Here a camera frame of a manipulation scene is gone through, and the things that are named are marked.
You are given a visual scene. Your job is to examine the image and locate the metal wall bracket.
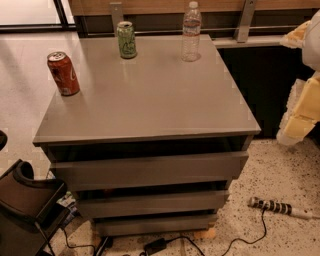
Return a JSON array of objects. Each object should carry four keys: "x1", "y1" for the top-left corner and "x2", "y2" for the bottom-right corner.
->
[
  {"x1": 234, "y1": 0, "x2": 258, "y2": 43},
  {"x1": 109, "y1": 2, "x2": 124, "y2": 34}
]

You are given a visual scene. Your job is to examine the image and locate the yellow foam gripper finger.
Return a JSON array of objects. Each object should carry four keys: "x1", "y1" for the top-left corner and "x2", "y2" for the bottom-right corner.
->
[
  {"x1": 276, "y1": 77, "x2": 320, "y2": 146},
  {"x1": 280, "y1": 21, "x2": 311, "y2": 49}
]

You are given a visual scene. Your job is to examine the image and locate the green soda can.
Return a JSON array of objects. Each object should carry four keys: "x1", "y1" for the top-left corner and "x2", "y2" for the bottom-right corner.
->
[{"x1": 117, "y1": 21, "x2": 137, "y2": 59}]

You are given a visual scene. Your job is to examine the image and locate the middle grey drawer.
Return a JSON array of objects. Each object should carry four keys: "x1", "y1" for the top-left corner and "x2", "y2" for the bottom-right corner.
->
[{"x1": 77, "y1": 190, "x2": 229, "y2": 218}]

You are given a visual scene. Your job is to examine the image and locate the clear plastic water bottle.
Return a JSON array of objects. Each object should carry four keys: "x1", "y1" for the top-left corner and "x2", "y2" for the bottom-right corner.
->
[{"x1": 182, "y1": 1, "x2": 202, "y2": 62}]

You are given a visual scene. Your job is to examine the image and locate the grey drawer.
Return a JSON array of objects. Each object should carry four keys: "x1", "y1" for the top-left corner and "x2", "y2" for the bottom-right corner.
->
[
  {"x1": 77, "y1": 190, "x2": 229, "y2": 218},
  {"x1": 51, "y1": 151, "x2": 248, "y2": 191},
  {"x1": 95, "y1": 214, "x2": 218, "y2": 237}
]

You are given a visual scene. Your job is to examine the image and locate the grey drawer cabinet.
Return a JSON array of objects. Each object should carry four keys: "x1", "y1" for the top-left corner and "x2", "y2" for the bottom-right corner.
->
[{"x1": 34, "y1": 36, "x2": 259, "y2": 225}]

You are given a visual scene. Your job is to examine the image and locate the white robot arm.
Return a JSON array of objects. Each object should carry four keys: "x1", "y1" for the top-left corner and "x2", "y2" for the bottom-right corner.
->
[{"x1": 276, "y1": 10, "x2": 320, "y2": 146}]

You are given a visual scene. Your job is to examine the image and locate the red soda can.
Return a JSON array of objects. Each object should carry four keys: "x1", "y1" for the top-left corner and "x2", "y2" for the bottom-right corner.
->
[{"x1": 47, "y1": 51, "x2": 80, "y2": 96}]

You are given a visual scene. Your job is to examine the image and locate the black cable on floor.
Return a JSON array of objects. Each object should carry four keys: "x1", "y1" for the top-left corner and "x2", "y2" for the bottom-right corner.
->
[{"x1": 164, "y1": 208, "x2": 269, "y2": 256}]

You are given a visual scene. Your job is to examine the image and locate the black white striped handheld tool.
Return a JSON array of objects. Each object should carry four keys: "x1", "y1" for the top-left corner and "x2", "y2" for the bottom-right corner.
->
[{"x1": 248, "y1": 197, "x2": 320, "y2": 220}]

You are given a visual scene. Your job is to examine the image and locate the right metal wall bracket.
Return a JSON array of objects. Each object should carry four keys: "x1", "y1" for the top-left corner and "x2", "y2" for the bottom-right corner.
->
[{"x1": 234, "y1": 0, "x2": 258, "y2": 43}]

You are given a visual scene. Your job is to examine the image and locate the left metal wall bracket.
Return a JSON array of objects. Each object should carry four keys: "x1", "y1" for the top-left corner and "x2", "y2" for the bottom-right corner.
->
[{"x1": 109, "y1": 2, "x2": 124, "y2": 34}]

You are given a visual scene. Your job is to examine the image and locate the wooden wall rail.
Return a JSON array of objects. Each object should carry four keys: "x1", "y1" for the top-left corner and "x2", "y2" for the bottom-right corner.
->
[{"x1": 68, "y1": 0, "x2": 320, "y2": 16}]

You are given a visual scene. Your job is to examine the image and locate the black power adapter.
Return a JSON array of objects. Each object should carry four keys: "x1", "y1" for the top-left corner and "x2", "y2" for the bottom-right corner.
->
[{"x1": 144, "y1": 238, "x2": 167, "y2": 256}]

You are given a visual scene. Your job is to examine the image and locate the black chair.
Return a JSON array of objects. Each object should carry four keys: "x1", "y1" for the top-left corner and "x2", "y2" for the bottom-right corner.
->
[{"x1": 0, "y1": 159, "x2": 67, "y2": 256}]

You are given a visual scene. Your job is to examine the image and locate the bottom grey drawer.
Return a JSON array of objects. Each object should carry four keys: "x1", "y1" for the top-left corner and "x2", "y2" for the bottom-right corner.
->
[{"x1": 95, "y1": 214, "x2": 218, "y2": 237}]

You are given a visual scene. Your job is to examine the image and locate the top grey drawer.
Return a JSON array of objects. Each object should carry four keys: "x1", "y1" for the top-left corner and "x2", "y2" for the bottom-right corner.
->
[{"x1": 51, "y1": 151, "x2": 248, "y2": 191}]

